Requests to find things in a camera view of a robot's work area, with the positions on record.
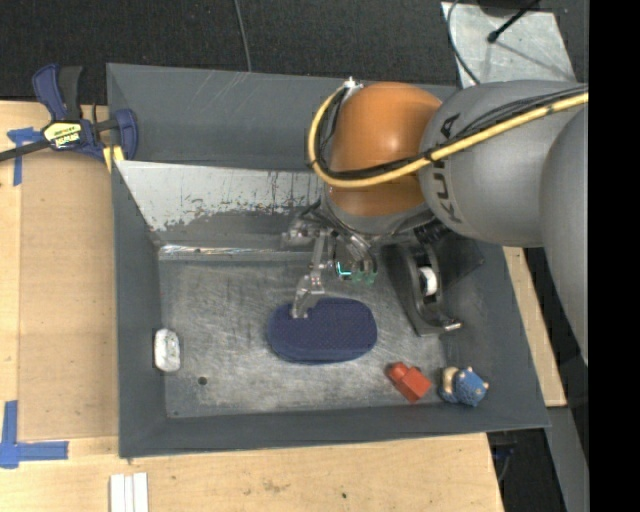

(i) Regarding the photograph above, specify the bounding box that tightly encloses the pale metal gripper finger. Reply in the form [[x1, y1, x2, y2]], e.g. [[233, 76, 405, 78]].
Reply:
[[291, 272, 326, 321]]

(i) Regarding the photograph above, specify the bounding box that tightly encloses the dark blue oval pad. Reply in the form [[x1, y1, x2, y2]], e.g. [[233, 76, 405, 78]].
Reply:
[[265, 297, 379, 365]]

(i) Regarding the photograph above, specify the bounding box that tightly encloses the grey metal bin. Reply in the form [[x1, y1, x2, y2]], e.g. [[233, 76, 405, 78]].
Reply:
[[104, 62, 552, 459]]

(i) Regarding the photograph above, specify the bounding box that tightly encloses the red toy block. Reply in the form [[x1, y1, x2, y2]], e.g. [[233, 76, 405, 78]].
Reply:
[[383, 361, 433, 404]]

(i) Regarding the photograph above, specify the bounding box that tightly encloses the white speckled lump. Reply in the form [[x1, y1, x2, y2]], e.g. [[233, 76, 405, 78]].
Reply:
[[152, 327, 183, 373]]

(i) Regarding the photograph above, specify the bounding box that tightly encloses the blue and tan toy bear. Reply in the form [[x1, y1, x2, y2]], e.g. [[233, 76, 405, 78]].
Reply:
[[437, 365, 491, 408]]

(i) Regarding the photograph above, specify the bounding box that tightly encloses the black cylinder on white bracket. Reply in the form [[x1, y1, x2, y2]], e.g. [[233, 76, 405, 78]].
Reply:
[[402, 222, 464, 336]]

